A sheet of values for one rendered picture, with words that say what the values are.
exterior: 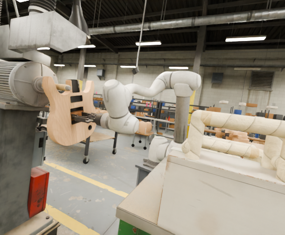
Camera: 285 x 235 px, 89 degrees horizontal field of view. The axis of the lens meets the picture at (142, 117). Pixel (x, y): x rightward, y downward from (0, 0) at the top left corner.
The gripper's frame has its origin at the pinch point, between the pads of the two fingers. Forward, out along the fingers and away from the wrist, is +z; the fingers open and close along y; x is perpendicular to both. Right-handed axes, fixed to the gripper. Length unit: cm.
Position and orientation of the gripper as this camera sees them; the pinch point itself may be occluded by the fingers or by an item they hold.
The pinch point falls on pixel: (78, 115)
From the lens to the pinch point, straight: 99.4
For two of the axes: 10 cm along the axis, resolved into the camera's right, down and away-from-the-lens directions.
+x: 0.5, -9.7, -2.4
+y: 4.0, -2.0, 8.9
